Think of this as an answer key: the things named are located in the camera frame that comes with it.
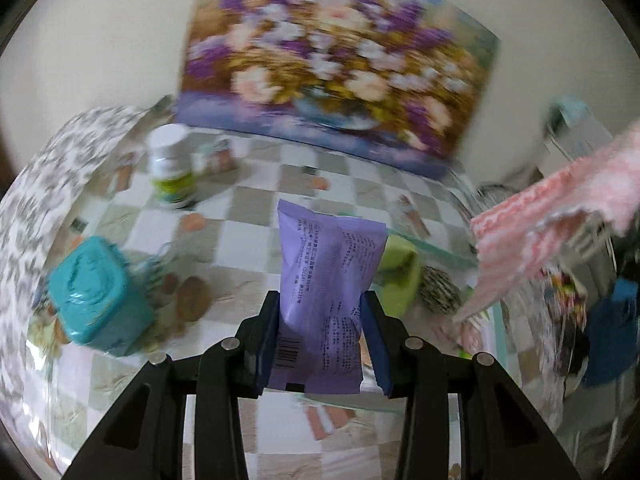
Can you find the checkered printed tablecloth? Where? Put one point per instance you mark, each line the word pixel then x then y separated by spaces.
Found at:
pixel 225 240

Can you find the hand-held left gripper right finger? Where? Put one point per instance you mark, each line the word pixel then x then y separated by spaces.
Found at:
pixel 377 355

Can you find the flower painting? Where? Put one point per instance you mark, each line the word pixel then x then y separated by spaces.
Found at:
pixel 325 60

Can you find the teal tin box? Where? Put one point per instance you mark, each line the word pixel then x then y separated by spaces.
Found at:
pixel 95 295

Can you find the white bottle with green label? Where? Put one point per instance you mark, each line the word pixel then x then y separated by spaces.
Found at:
pixel 170 170

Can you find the floral fabric scrunchie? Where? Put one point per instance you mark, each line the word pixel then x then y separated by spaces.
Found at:
pixel 470 335

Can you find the green container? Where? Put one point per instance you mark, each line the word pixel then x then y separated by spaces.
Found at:
pixel 400 270

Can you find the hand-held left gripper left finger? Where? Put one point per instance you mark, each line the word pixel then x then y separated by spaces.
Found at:
pixel 265 355

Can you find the blue bag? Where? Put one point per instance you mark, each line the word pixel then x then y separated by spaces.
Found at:
pixel 610 335

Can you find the purple snack packet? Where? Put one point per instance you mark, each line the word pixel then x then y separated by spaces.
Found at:
pixel 325 285

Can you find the leopard print cloth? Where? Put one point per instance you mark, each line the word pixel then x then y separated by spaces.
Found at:
pixel 440 290

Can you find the white rack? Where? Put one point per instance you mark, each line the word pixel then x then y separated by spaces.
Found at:
pixel 575 135

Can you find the pink towel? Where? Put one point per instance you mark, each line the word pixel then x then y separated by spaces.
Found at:
pixel 525 230

